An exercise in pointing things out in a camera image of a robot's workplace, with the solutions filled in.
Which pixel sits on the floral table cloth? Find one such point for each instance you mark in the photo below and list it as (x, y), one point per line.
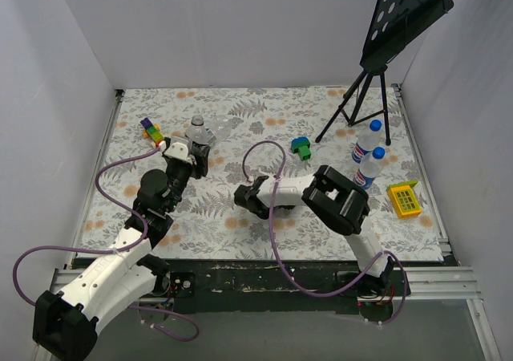
(207, 223)

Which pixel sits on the green blue toy bricks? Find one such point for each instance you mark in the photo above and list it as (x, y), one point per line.
(301, 147)

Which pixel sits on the clear lying bottle silver label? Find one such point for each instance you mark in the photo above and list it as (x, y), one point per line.
(222, 127)

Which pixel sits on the blue label bottle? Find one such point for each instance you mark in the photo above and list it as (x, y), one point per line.
(368, 170)

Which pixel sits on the yellow green toy brick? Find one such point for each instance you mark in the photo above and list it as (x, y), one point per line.
(404, 200)

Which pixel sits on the blue bottle cap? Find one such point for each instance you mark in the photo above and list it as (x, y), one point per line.
(378, 153)
(375, 125)

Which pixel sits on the multicolour toy brick stack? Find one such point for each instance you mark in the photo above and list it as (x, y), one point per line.
(153, 133)

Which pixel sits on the Pepsi plastic bottle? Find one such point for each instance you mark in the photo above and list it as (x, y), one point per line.
(367, 141)

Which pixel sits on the clear bottle black label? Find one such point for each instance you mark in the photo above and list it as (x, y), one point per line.
(198, 133)

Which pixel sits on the black base beam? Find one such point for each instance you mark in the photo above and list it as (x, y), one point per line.
(209, 286)

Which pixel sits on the black music stand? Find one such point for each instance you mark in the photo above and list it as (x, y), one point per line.
(394, 25)

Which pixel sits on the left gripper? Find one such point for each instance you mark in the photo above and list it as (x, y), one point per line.
(199, 157)

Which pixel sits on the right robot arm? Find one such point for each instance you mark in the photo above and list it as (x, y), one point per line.
(340, 204)

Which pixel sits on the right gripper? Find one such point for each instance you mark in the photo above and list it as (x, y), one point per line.
(244, 196)

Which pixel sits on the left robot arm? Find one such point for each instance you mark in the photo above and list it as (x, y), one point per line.
(68, 322)

